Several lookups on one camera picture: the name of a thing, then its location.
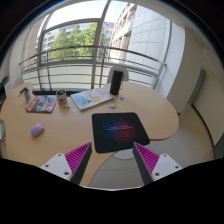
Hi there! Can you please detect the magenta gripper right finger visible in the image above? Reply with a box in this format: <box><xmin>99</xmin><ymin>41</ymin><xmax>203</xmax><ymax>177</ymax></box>
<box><xmin>132</xmin><ymin>141</ymin><xmax>183</xmax><ymax>186</ymax></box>

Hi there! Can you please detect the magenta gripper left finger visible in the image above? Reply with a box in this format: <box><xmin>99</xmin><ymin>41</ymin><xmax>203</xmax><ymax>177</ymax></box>
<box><xmin>40</xmin><ymin>141</ymin><xmax>93</xmax><ymax>186</ymax></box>

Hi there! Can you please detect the black mouse pad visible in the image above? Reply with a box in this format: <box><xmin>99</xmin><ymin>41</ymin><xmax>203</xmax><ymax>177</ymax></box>
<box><xmin>92</xmin><ymin>112</ymin><xmax>150</xmax><ymax>153</ymax></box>

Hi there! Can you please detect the lilac computer mouse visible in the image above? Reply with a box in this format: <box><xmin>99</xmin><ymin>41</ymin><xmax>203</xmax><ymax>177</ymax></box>
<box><xmin>31</xmin><ymin>123</ymin><xmax>44</xmax><ymax>137</ymax></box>

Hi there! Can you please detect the small keyring trinket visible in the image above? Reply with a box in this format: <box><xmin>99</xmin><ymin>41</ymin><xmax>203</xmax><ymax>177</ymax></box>
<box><xmin>62</xmin><ymin>106</ymin><xmax>70</xmax><ymax>111</ymax></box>

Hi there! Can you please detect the light blue magazine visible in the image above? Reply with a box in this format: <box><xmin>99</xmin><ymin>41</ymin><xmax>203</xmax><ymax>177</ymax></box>
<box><xmin>71</xmin><ymin>88</ymin><xmax>113</xmax><ymax>110</ymax></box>

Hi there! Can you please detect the white mug with plant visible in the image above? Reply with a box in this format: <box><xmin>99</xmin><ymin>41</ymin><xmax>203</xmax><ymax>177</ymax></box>
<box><xmin>56</xmin><ymin>89</ymin><xmax>67</xmax><ymax>105</ymax></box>

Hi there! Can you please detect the red magazine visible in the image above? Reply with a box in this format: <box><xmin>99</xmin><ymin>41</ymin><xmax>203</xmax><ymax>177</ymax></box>
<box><xmin>27</xmin><ymin>95</ymin><xmax>57</xmax><ymax>113</ymax></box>

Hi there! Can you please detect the black cylindrical speaker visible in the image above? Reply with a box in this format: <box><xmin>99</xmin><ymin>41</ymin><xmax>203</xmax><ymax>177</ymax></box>
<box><xmin>110</xmin><ymin>70</ymin><xmax>123</xmax><ymax>95</ymax></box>

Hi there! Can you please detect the white chair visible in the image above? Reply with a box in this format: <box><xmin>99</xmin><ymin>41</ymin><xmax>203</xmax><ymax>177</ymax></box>
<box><xmin>107</xmin><ymin>65</ymin><xmax>129</xmax><ymax>83</ymax></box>

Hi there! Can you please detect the metal balcony railing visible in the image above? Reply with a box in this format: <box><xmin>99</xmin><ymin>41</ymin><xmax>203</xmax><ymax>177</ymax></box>
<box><xmin>19</xmin><ymin>45</ymin><xmax>166</xmax><ymax>91</ymax></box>

